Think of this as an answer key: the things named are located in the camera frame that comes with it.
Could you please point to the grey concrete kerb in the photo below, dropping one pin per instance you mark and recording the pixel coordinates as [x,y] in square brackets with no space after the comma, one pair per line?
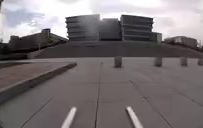
[29,83]

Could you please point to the pale low building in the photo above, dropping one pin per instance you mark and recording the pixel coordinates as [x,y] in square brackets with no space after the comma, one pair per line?
[183,41]

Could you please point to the large grey tiered building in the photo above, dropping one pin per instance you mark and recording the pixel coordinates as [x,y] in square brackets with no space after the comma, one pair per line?
[109,28]

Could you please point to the robot's own part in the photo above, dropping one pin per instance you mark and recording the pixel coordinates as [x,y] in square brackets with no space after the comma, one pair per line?
[134,117]
[69,117]

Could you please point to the concrete bollard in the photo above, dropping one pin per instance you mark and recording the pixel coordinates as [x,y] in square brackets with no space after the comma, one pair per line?
[200,61]
[158,61]
[118,61]
[183,61]

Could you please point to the low dark building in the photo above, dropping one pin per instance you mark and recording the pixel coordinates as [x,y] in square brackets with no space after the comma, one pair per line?
[34,40]

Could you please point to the wide sloping stairway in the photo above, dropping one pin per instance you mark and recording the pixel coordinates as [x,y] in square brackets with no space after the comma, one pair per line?
[119,49]

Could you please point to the red brick raised bed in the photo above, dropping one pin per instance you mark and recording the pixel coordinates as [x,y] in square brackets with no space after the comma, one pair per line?
[12,75]

